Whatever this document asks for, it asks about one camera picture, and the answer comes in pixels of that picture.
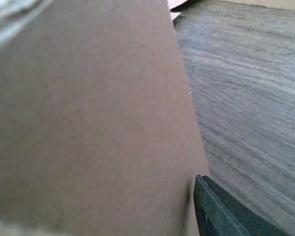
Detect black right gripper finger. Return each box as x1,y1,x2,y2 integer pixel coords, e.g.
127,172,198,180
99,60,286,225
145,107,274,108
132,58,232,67
193,175,288,236

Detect large cardboard box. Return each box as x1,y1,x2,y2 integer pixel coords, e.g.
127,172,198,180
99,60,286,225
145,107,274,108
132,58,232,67
0,0,209,236

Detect left stack flat cardboard blanks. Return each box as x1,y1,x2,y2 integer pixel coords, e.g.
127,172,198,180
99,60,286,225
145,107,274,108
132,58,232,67
167,0,187,21

